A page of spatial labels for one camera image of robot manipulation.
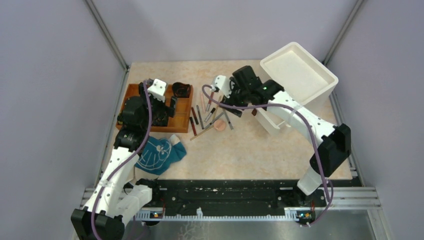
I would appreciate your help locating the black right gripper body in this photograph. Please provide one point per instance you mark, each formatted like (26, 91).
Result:
(237, 96)

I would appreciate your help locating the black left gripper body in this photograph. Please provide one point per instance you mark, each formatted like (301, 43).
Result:
(158, 107)

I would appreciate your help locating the white pull-out drawer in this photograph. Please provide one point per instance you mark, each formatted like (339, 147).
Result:
(272, 123)

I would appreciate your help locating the white drawer organizer box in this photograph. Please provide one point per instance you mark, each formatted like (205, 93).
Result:
(305, 78)

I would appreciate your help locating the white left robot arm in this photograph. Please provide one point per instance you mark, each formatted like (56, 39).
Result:
(105, 215)

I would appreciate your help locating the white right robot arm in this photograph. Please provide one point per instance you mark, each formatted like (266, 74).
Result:
(331, 143)

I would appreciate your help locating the maroon makeup pencil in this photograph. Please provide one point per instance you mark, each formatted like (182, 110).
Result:
(208, 105)

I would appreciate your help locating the grey makeup pencil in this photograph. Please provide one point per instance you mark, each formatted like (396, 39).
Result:
(228, 119)

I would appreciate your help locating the pink makeup pencil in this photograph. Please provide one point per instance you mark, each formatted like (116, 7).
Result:
(202, 102)

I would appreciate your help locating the wooden compartment tray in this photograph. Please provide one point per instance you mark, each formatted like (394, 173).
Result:
(180, 122)

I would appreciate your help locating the black coiled band top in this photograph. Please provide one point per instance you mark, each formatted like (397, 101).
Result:
(181, 90)

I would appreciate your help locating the teal patterned cloth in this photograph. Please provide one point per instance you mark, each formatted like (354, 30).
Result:
(157, 156)

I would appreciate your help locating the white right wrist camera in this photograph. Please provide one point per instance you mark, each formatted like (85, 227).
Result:
(223, 84)

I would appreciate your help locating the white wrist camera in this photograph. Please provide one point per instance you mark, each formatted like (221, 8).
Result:
(223, 84)
(158, 89)

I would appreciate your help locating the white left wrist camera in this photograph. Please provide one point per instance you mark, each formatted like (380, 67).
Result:
(158, 89)

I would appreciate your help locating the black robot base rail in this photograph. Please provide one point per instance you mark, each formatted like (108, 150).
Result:
(229, 198)

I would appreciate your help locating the grey slotted cable duct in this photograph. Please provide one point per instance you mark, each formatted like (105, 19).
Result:
(147, 215)

